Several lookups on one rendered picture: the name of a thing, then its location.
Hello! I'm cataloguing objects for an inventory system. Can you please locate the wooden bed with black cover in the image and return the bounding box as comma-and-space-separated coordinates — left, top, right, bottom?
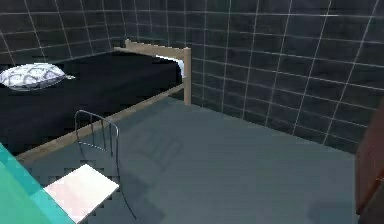
0, 38, 193, 163

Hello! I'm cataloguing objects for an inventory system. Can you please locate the metal chair with white seat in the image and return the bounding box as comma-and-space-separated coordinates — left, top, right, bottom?
43, 109, 138, 224

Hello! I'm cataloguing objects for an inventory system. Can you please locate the white patterned pillow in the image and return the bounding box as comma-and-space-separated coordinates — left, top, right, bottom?
0, 62, 76, 92

